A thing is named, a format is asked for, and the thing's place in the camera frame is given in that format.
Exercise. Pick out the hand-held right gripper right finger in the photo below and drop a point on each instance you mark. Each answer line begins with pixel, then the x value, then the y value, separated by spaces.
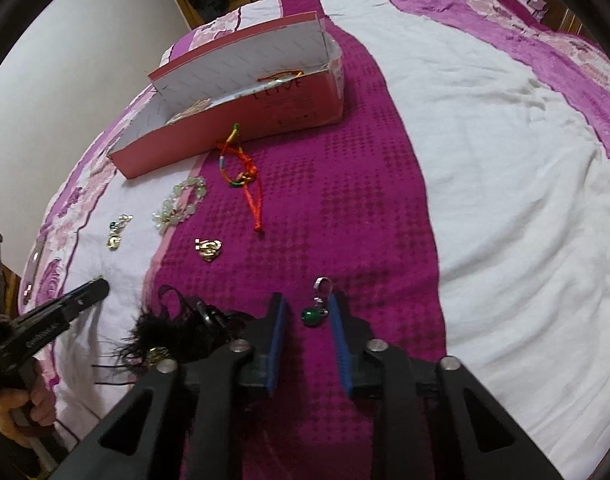
pixel 341 345

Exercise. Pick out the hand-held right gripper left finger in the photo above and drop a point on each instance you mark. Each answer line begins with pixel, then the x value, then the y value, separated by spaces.
pixel 279 340

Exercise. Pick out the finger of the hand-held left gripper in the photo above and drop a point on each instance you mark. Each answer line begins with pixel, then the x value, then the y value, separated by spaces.
pixel 82 296

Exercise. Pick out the green gem pendant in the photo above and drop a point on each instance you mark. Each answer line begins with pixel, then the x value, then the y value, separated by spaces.
pixel 312 316

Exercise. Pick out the gold green earring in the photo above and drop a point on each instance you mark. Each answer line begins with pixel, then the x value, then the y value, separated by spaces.
pixel 114 242

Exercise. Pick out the black feather hair clip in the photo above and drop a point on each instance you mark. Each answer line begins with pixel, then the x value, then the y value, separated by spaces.
pixel 175 330

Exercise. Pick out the gold heart pendant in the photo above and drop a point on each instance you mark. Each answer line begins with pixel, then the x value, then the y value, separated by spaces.
pixel 207 251

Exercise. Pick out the pink cardboard box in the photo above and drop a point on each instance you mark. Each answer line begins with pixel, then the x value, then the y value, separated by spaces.
pixel 285 105

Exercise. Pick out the person's left hand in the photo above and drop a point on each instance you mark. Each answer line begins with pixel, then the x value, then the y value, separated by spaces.
pixel 10 412

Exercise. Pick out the pink floral bedspread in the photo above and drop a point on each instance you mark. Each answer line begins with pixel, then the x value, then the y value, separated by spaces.
pixel 485 160

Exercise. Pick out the pink floral pillow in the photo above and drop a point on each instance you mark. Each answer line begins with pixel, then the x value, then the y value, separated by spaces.
pixel 515 1

